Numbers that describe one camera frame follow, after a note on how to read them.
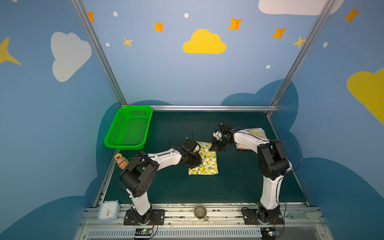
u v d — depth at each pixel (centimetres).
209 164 91
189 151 73
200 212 76
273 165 53
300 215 77
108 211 74
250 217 75
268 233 71
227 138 75
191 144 74
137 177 47
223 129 81
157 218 74
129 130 111
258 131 107
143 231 71
